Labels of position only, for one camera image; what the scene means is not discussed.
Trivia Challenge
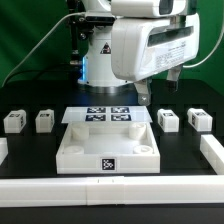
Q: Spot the white cable left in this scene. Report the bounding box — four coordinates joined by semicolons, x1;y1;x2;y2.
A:
1;11;87;88

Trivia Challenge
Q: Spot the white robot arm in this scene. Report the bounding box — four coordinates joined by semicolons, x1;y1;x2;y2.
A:
79;0;200;105

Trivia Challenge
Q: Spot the white cable right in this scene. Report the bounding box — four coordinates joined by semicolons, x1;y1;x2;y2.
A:
183;26;224;70

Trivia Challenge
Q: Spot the white U-shaped fence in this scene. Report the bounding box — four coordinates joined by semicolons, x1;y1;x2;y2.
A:
0;134;224;208

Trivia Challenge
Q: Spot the black camera stand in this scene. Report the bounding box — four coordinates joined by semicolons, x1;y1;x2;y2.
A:
66;0;86;77

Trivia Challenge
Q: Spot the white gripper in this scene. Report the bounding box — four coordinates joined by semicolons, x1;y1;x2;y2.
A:
111;14;200;106

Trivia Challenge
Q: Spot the white cable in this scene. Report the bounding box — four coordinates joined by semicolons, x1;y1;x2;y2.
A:
183;26;224;70
1;11;87;88

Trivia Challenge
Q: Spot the white square tabletop tray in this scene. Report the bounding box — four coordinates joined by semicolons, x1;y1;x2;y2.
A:
56;122;160;174

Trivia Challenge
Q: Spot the white tag sheet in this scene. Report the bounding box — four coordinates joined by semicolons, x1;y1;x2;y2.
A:
62;106;152;123

